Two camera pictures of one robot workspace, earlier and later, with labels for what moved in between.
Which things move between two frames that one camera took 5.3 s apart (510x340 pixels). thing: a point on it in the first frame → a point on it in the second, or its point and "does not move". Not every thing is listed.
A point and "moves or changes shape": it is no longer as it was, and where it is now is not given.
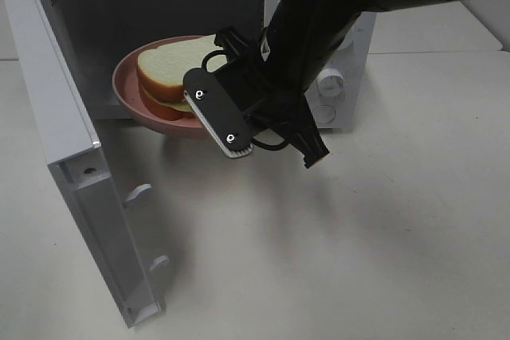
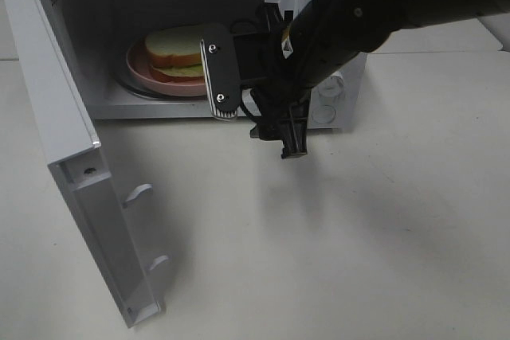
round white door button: [324, 114] does not move
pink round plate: [127, 90] → [139, 63]
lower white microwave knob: [331, 82] does not move
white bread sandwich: [162, 70] moves or changes shape
